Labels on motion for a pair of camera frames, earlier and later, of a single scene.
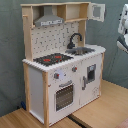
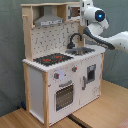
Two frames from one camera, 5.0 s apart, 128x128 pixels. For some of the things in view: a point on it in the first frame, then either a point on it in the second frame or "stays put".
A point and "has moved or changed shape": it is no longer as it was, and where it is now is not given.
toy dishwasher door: (89, 79) stays put
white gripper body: (123, 21) to (87, 12)
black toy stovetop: (53, 58) stays put
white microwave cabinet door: (96, 12) has moved or changed shape
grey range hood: (48, 18) stays put
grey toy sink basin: (80, 50) stays put
